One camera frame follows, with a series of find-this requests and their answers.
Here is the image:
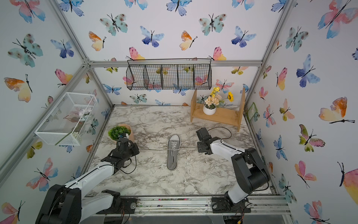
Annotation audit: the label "grey canvas sneaker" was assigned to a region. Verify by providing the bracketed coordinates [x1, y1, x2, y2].
[167, 134, 181, 171]

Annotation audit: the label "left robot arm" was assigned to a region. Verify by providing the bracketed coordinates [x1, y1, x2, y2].
[35, 137, 139, 224]

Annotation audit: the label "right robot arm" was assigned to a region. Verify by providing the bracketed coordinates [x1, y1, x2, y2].
[196, 128, 271, 204]

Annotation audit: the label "green plant in terracotta pot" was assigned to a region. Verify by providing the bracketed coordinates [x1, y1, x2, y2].
[108, 124, 135, 142]

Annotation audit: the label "wooden shelf rack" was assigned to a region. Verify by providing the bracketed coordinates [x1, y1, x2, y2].
[190, 88, 245, 132]

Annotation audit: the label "flowers in white pot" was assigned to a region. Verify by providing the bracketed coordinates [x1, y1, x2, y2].
[203, 87, 235, 115]

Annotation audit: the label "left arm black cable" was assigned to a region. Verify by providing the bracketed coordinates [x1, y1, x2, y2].
[120, 155, 138, 175]

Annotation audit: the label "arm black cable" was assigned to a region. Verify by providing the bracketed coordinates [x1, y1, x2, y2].
[206, 126, 241, 153]
[120, 155, 138, 175]

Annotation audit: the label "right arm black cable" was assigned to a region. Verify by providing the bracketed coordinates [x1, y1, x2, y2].
[206, 126, 241, 153]

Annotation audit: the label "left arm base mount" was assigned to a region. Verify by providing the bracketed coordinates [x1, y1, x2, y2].
[97, 189, 138, 215]

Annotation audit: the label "green framed wall card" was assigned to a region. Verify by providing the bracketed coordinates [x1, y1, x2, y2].
[247, 102, 260, 122]

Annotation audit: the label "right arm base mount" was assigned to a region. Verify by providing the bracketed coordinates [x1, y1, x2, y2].
[211, 194, 251, 214]

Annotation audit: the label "white mesh wall basket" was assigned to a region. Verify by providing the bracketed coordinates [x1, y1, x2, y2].
[34, 92, 99, 146]

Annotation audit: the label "black wire wall basket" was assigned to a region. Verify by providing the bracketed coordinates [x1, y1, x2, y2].
[126, 58, 212, 91]

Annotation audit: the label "aluminium front rail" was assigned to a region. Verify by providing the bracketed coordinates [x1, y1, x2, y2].
[80, 194, 291, 219]

